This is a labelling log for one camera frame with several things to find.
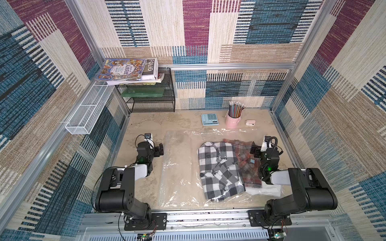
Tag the green folder on shelf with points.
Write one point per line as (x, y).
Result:
(143, 92)

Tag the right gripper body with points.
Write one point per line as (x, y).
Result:
(256, 151)

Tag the clear plastic vacuum bag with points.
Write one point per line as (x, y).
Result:
(180, 184)

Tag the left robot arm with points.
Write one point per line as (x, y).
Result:
(116, 192)

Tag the pink eraser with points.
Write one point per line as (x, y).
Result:
(250, 122)

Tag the pink pencil cup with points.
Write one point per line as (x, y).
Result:
(231, 122)

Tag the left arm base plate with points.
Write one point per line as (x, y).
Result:
(156, 221)

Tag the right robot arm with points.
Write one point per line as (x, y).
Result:
(310, 189)

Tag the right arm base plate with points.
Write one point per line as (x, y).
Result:
(258, 218)

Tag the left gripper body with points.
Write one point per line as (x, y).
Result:
(154, 153)

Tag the teal calculator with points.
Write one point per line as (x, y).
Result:
(209, 119)

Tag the coloured pencils bundle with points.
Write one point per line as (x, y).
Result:
(235, 109)

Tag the black wire shelf rack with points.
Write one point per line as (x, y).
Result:
(158, 97)

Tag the colourful picture book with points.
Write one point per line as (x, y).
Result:
(117, 69)

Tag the black white checked shirt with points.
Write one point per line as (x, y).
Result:
(219, 171)

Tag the white wire basket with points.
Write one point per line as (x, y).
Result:
(87, 113)

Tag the red plaid shirt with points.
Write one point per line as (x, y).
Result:
(248, 164)

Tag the black white Folio book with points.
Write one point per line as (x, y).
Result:
(150, 71)

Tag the white folded shirt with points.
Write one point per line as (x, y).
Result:
(265, 189)

